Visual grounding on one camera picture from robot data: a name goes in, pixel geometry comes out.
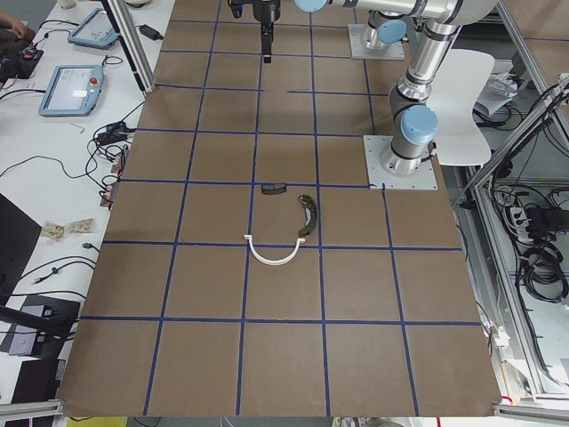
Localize small black curved part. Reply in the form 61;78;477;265
260;182;287;196

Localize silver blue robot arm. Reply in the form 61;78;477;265
295;0;497;177

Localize white curved plastic part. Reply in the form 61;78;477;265
243;234;306;267

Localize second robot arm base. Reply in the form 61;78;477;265
362;11;406;51

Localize green camouflage curved part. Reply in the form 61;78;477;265
298;194;318;238

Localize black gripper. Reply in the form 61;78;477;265
252;0;280;64

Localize person hand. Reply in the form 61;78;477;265
0;11;36;42

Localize bags of small parts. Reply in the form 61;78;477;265
40;218;96;241

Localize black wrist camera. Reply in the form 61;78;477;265
228;0;244;19

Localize black usb hub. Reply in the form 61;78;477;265
95;121;136;146

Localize blue teach pendant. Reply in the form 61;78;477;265
38;65;105;117
68;8;117;50

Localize white plastic chair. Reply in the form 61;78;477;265
427;49;494;166

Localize far blue teach pendant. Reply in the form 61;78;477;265
68;8;117;50

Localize near blue teach pendant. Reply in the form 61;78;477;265
38;65;105;117

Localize black power adapter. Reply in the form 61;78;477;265
138;24;164;41

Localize aluminium frame post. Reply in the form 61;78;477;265
101;0;156;93

